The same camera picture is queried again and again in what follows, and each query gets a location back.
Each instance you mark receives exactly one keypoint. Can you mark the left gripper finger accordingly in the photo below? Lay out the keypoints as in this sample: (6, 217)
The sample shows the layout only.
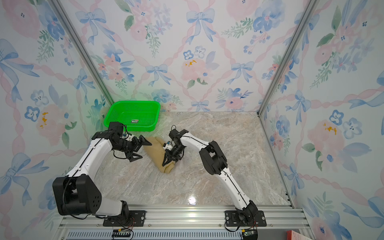
(143, 141)
(134, 157)

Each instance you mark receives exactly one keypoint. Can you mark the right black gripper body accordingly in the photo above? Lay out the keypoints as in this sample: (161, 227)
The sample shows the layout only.
(174, 154)

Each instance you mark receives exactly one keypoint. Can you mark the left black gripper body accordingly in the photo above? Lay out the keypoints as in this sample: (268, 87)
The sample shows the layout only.
(131, 146)

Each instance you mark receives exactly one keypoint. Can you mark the khaki long pants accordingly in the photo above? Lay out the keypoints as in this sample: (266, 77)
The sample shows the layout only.
(156, 153)

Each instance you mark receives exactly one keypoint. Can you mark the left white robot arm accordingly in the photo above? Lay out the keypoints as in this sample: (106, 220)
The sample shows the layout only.
(76, 193)

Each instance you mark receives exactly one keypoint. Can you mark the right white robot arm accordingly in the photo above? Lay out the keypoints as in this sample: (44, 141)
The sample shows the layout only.
(215, 163)

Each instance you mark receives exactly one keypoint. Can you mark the green plastic basket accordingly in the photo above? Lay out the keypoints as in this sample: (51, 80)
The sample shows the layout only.
(138, 116)

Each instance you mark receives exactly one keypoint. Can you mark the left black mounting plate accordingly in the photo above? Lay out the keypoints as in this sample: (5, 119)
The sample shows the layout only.
(133, 219)

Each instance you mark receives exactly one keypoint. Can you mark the black mounting plate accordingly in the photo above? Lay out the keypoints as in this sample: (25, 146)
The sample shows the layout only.
(133, 219)
(234, 219)

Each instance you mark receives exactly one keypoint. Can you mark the black connector block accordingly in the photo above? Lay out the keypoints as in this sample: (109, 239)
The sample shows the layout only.
(122, 234)

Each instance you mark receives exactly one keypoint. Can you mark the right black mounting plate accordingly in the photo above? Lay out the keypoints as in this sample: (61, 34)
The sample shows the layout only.
(234, 219)

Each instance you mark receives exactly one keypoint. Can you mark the green circuit board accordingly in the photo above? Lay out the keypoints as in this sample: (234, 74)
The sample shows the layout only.
(250, 235)

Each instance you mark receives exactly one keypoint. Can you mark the red box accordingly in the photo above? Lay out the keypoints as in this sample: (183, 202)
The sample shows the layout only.
(292, 235)

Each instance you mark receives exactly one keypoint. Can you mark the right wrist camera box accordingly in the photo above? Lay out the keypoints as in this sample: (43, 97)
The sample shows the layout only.
(175, 136)

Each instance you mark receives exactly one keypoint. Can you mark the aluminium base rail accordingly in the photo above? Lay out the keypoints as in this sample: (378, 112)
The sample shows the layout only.
(189, 222)

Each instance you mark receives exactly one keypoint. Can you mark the left aluminium corner post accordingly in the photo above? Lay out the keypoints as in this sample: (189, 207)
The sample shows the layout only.
(69, 27)

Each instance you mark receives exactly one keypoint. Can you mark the aluminium corner post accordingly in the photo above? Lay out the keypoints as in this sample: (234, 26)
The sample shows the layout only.
(299, 31)
(69, 27)

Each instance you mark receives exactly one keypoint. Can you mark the right aluminium corner post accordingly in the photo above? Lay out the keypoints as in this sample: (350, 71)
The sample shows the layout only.
(299, 31)

